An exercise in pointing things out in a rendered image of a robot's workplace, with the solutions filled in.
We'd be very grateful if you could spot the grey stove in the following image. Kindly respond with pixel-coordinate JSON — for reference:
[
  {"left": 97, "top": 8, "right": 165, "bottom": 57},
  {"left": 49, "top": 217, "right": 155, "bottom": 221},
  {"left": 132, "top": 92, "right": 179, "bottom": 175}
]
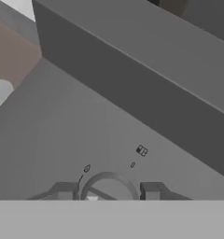
[{"left": 0, "top": 0, "right": 224, "bottom": 201}]

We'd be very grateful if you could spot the pale grey oven handle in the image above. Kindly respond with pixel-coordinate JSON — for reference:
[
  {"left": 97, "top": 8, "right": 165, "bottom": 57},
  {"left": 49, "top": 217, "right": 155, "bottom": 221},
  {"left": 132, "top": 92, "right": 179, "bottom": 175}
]
[{"left": 0, "top": 78, "right": 15, "bottom": 115}]

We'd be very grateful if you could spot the grey round stove knob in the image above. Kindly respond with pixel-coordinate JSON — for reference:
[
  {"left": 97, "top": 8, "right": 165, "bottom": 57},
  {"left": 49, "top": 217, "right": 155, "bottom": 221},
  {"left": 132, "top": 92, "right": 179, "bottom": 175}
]
[{"left": 79, "top": 171, "right": 140, "bottom": 201}]

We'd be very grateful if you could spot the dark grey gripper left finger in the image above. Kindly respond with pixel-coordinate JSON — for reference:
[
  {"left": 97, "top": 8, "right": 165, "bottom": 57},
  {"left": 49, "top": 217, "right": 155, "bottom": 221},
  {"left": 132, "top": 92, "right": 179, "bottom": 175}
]
[{"left": 25, "top": 181, "right": 81, "bottom": 201}]

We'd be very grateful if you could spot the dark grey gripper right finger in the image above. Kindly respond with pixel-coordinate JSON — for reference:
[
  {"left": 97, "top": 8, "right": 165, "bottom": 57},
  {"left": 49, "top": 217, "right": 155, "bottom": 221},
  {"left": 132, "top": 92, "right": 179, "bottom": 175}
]
[{"left": 139, "top": 181, "right": 193, "bottom": 201}]

